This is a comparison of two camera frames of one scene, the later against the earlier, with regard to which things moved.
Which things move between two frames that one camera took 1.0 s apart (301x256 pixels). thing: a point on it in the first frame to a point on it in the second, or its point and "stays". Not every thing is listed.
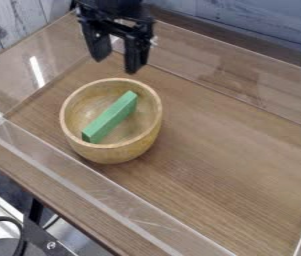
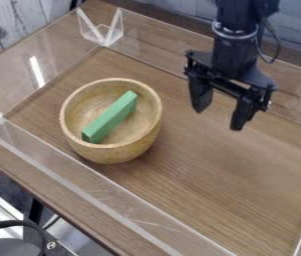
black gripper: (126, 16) to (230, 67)
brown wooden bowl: (132, 139) stays
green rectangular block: (121, 108) stays
